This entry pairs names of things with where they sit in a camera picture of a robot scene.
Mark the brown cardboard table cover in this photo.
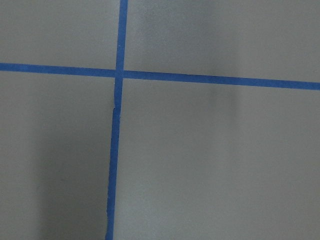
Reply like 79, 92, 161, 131
0, 0, 320, 240

